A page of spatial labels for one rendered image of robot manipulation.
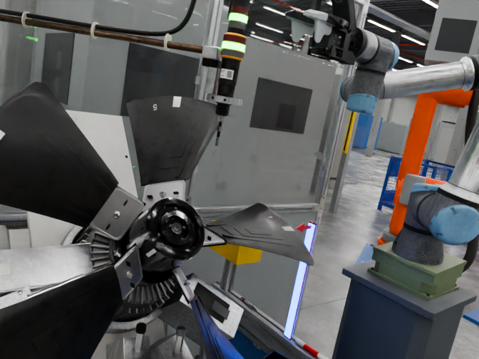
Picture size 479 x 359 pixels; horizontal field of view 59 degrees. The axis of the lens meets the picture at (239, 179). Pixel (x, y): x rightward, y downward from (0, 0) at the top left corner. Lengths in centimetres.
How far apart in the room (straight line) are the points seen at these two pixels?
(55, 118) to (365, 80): 73
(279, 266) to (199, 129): 139
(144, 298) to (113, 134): 47
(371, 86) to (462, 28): 361
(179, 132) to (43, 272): 38
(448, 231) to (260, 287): 118
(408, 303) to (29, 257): 98
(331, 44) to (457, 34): 374
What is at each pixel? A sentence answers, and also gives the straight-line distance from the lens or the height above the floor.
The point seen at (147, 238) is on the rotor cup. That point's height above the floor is 121.
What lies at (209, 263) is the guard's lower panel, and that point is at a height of 74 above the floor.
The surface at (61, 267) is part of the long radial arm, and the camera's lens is 86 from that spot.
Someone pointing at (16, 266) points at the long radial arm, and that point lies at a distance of 84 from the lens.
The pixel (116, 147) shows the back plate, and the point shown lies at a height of 129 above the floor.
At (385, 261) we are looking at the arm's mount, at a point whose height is 106.
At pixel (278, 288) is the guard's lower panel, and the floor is 54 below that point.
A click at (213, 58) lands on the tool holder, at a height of 153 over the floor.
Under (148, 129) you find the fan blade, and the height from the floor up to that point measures 137.
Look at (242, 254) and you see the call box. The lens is 129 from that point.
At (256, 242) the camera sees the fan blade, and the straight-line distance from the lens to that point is 91.
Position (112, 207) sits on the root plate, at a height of 123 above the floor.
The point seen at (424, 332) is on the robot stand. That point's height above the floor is 92.
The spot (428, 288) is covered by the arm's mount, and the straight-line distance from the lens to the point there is 140.
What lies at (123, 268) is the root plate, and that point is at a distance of 76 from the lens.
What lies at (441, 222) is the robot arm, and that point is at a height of 125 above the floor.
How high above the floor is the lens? 147
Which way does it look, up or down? 11 degrees down
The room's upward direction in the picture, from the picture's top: 10 degrees clockwise
